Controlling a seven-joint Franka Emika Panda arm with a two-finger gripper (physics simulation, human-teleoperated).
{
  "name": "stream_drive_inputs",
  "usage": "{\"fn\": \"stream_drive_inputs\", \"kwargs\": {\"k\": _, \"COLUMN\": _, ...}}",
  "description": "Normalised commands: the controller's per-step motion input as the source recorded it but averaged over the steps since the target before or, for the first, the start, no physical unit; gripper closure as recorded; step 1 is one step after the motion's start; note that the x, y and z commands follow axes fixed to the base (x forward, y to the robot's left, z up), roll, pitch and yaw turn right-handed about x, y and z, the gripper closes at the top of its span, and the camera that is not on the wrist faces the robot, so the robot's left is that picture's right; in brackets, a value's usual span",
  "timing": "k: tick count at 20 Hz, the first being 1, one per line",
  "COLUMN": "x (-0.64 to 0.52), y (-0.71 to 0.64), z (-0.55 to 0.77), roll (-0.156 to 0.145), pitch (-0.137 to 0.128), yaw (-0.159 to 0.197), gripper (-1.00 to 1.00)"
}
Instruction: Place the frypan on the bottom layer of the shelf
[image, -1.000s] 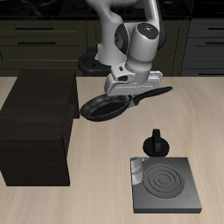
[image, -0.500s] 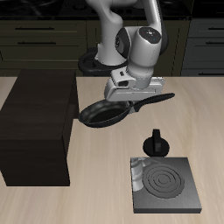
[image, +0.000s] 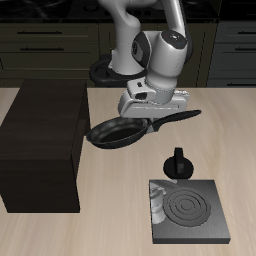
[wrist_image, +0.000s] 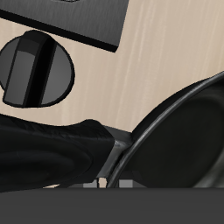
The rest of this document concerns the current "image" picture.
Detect round black knob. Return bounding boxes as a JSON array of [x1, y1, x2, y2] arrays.
[[162, 146, 195, 180]]

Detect black frying pan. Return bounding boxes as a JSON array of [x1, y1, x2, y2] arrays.
[[85, 109, 203, 150]]

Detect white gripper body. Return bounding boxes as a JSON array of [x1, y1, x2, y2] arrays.
[[118, 87, 191, 119]]

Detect dark wooden cabinet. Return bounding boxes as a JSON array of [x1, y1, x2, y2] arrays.
[[0, 78, 92, 214]]

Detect flat black base plate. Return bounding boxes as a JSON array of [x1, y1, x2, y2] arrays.
[[88, 53, 148, 84]]

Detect dark grey stove plate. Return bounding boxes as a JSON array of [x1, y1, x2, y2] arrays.
[[148, 179, 232, 245]]

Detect dark kitchen cupboards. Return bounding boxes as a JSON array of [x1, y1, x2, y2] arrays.
[[0, 0, 256, 89]]

